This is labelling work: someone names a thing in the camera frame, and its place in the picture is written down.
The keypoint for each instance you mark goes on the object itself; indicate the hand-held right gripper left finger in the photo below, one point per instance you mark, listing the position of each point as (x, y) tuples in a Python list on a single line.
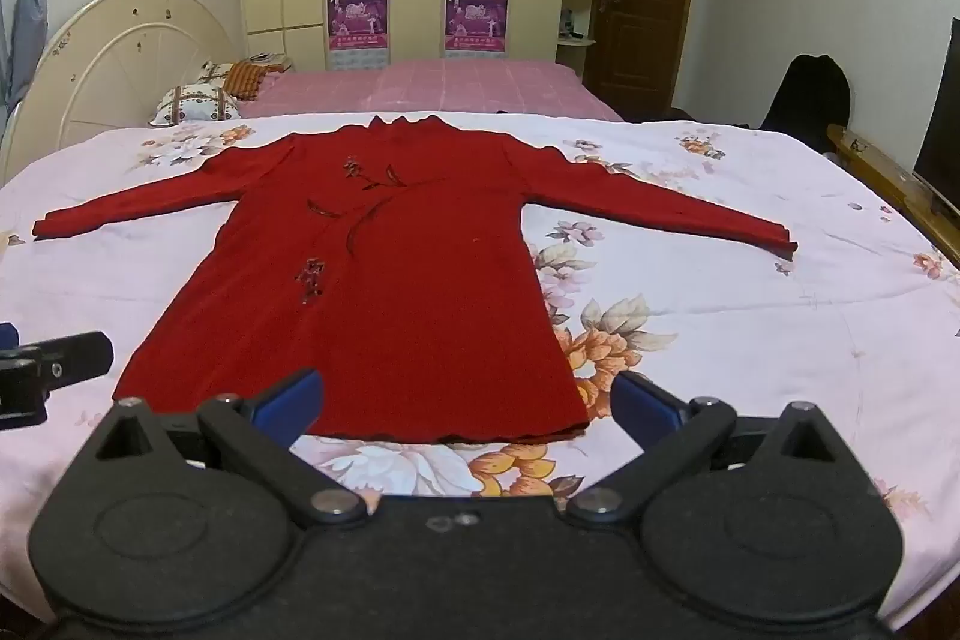
[(289, 404)]

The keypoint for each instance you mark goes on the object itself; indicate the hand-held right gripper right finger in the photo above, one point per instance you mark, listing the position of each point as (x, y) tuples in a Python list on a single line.
[(645, 407)]

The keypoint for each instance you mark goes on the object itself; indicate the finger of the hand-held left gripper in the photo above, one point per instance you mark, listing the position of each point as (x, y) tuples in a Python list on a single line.
[(6, 335), (67, 366)]

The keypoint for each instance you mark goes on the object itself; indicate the red long-sleeved knit dress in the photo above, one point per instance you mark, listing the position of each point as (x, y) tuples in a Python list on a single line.
[(420, 280)]

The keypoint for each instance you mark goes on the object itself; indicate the white floral quilt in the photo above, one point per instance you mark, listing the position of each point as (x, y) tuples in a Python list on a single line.
[(750, 325)]

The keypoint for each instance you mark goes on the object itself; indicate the white patterned pillow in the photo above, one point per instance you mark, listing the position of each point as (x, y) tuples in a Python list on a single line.
[(195, 104), (216, 72)]

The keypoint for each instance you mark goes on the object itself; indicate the cream round headboard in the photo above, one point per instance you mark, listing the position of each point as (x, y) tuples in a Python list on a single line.
[(112, 55)]

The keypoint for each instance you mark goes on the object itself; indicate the orange patterned pillow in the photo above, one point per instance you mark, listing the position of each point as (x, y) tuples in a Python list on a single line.
[(251, 78)]

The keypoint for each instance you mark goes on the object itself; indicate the wooden television stand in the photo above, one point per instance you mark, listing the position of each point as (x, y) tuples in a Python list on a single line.
[(885, 175)]

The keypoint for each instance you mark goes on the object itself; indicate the black clothing on chair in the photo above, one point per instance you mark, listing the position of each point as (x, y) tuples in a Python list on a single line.
[(810, 93)]

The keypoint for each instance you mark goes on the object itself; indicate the pink checked bed sheet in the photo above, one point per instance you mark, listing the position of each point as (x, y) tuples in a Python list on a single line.
[(450, 85)]

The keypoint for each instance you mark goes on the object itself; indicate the black television screen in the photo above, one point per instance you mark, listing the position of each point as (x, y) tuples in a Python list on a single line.
[(941, 130)]

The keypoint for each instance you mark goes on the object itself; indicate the purple wall poster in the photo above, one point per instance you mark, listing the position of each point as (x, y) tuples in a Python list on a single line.
[(358, 21), (476, 18)]

